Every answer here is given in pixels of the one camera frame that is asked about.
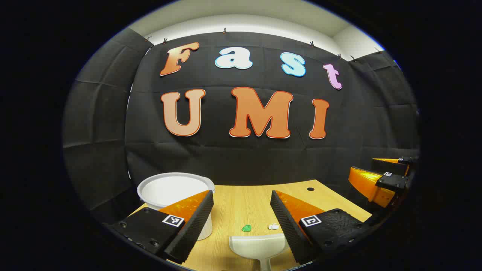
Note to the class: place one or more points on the wooden desktop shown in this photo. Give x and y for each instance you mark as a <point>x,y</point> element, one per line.
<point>241,203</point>

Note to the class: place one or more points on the grey plastic dustpan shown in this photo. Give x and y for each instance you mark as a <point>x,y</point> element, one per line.
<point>258,246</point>

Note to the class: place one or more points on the white ribbed garbage bin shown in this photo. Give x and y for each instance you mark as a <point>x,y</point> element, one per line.
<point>169,190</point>

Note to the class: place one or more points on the white paper ball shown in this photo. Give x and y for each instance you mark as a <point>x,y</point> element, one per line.
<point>273,226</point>

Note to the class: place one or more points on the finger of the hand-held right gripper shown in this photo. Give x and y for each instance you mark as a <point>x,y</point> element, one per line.
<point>391,182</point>
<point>388,165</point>

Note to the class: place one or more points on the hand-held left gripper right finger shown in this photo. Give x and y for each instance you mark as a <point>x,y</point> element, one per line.
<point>288,229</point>

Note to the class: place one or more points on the green paper ball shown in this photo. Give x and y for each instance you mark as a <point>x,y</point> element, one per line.
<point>246,228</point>

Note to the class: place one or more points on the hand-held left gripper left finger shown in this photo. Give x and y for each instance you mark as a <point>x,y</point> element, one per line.
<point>196,226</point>

